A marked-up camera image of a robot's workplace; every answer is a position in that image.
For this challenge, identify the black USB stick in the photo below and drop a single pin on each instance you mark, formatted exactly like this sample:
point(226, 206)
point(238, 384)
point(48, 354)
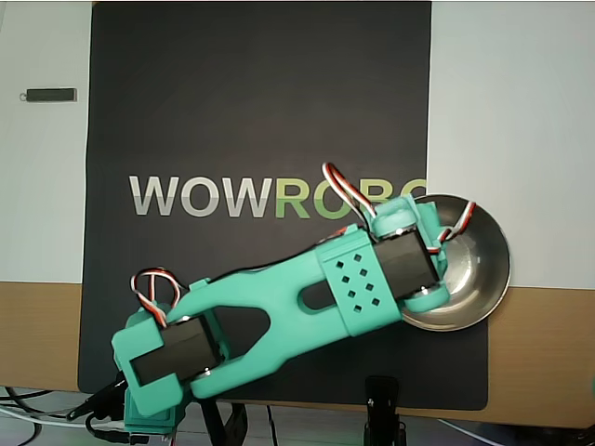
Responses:
point(51, 94)

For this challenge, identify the metal bowl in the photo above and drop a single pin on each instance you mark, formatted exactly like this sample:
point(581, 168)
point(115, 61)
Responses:
point(483, 260)

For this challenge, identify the black camera stand with springs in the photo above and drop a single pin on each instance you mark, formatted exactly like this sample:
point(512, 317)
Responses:
point(381, 395)

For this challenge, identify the black WOWROBO mat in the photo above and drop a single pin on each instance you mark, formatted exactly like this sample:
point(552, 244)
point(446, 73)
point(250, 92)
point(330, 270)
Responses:
point(232, 69)

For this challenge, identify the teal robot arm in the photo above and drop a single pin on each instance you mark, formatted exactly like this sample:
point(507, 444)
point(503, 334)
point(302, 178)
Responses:
point(288, 288)

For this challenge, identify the white paper sheet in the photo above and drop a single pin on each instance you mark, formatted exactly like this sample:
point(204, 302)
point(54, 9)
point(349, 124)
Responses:
point(511, 116)
point(37, 186)

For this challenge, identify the black table clamp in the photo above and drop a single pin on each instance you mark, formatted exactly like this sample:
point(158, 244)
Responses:
point(93, 402)
point(211, 423)

